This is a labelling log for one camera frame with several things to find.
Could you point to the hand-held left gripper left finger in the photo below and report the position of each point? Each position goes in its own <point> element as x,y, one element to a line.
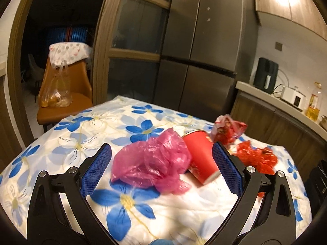
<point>98,167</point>

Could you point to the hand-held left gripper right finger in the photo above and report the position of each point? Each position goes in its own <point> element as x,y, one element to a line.
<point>226,168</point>

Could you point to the red paper cup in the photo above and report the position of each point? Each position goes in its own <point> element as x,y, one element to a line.
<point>201,155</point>

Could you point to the red wrapper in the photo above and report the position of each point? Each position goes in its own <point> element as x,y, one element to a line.
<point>258,157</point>

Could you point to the red white printed bag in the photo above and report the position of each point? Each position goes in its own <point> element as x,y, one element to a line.
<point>227,129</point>

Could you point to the pink plastic bag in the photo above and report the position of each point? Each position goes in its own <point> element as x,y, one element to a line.
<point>150,160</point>

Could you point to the blue floral blanket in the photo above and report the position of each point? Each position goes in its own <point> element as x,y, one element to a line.
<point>89,137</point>

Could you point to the wooden base cabinets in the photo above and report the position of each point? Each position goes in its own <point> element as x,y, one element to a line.
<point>268,122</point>

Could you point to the orange chair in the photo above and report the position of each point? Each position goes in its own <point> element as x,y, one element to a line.
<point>76,94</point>

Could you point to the clear bag of fruit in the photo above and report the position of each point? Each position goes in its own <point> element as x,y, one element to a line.
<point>55,94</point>

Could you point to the white cooker with lid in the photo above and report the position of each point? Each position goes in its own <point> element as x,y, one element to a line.
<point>292,97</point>

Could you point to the dark air fryer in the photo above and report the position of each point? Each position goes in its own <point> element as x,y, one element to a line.
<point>264,75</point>

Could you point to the cooking oil bottle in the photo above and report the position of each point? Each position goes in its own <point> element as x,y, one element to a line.
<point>313,107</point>

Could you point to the metal pot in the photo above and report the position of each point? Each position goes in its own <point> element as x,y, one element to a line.
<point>324,122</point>

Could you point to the white dotted cloth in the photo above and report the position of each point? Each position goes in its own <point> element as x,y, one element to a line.
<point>70,52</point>

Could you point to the steel refrigerator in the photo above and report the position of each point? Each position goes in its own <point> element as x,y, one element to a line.
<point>204,43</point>

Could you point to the blue striped curtain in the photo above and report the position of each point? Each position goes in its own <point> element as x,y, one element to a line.
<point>66,33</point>

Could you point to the wooden framed glass door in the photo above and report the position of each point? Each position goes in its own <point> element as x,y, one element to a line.
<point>135,30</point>

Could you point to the wall socket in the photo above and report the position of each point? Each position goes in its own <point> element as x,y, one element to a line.
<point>278,46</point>

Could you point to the wooden wall cabinets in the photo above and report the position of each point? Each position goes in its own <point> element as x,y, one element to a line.
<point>293,2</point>

